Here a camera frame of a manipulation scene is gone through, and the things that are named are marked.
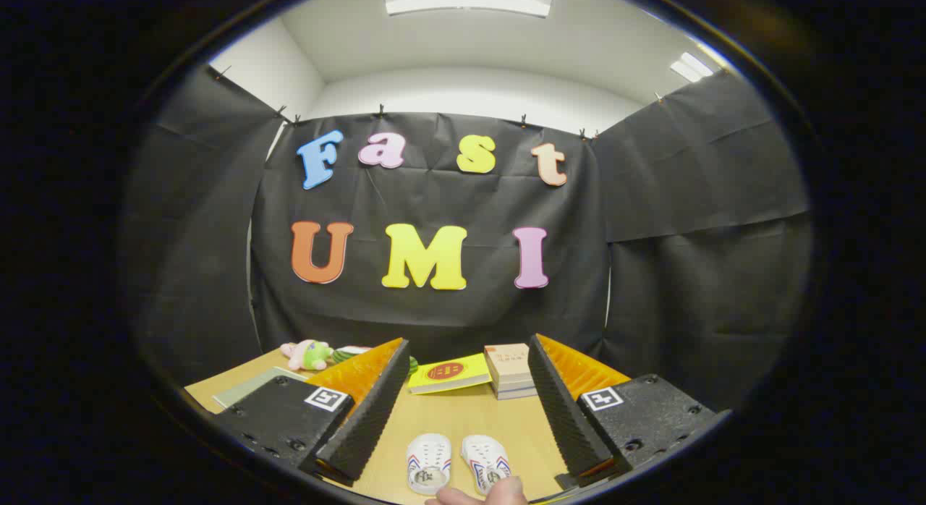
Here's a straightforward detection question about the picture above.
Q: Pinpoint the beige cover book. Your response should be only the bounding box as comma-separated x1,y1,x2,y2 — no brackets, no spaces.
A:
485,344,534,385

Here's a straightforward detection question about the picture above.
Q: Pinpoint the white canvas shoe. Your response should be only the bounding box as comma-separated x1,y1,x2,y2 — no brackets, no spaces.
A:
461,435,513,495
406,433,453,496

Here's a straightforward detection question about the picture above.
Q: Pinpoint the watermelon slice plush toy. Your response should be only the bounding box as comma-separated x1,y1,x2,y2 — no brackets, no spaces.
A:
333,345,420,376

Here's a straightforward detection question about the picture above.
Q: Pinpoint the black backdrop cloth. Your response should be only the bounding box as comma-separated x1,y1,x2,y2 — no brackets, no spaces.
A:
123,64,815,412

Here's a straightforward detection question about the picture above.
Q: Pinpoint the beige fabric storage box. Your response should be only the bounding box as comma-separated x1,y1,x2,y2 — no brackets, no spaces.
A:
213,366,312,409

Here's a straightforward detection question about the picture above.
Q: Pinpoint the small ceiling light panel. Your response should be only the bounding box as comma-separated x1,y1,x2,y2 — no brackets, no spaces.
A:
669,51,715,84

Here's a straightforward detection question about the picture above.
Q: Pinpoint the green and pink plush toy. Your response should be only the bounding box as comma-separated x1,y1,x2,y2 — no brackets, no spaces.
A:
281,339,334,372

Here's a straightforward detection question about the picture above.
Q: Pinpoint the yellow cover book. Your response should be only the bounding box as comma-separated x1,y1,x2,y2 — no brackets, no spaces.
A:
407,353,493,395

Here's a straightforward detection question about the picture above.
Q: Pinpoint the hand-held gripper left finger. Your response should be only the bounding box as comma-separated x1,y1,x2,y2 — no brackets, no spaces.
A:
213,337,411,488

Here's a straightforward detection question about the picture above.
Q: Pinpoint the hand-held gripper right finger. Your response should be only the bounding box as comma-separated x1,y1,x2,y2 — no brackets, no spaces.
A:
527,334,731,489

